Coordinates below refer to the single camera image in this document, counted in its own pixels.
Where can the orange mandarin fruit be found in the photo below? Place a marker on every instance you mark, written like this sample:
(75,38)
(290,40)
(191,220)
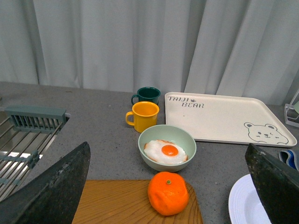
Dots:
(167,193)

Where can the light green bowl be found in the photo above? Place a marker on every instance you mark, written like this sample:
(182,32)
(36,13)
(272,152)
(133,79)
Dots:
(171,134)

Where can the fake fried egg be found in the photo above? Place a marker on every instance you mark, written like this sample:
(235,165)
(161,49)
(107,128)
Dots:
(165,152)

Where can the white curtain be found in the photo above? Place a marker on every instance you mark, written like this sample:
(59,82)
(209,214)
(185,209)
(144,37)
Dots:
(244,48)

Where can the yellow mug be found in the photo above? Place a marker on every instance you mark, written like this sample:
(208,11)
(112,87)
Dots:
(143,115)

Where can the wooden cutting board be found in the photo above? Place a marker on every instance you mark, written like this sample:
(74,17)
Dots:
(126,202)

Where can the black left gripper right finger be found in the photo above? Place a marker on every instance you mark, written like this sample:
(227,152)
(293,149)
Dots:
(276,183)

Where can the dark green mug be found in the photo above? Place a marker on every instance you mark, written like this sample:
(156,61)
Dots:
(150,94)

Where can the white plate stand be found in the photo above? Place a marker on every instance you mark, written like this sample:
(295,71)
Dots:
(291,111)

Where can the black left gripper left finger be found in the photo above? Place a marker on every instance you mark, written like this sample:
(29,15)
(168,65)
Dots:
(53,196)

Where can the white ribbed plate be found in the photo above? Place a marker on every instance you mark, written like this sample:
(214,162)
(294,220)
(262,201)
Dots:
(244,204)

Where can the metal dish drying rack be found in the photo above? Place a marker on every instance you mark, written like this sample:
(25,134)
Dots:
(26,132)

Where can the blue grey cloth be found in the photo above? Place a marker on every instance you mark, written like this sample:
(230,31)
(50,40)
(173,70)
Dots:
(290,157)

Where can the cream bear serving tray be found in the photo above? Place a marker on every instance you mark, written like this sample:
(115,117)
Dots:
(226,119)

